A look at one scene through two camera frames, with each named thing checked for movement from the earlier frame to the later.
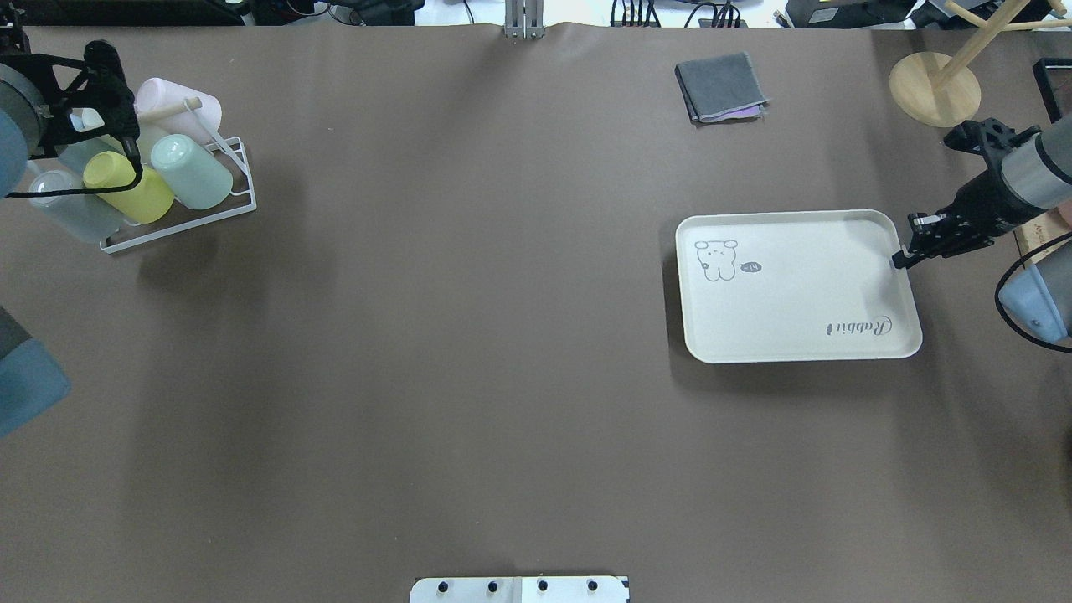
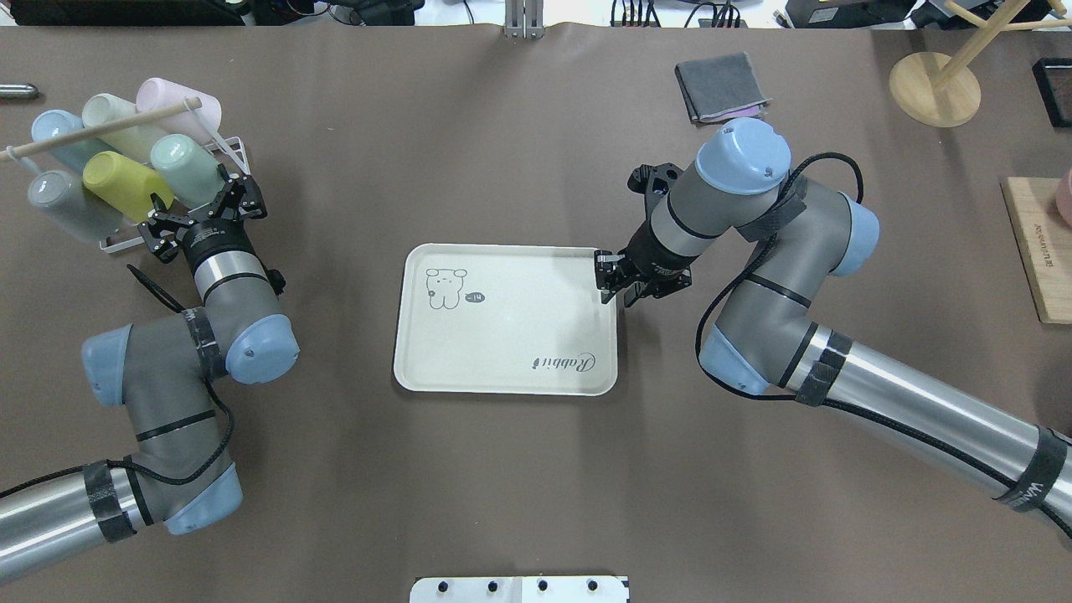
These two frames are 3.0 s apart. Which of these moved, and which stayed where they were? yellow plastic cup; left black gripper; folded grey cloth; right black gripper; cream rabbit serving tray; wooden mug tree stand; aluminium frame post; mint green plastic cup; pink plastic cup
Moved: right black gripper; left black gripper; cream rabbit serving tray
Stayed: yellow plastic cup; pink plastic cup; mint green plastic cup; folded grey cloth; wooden mug tree stand; aluminium frame post
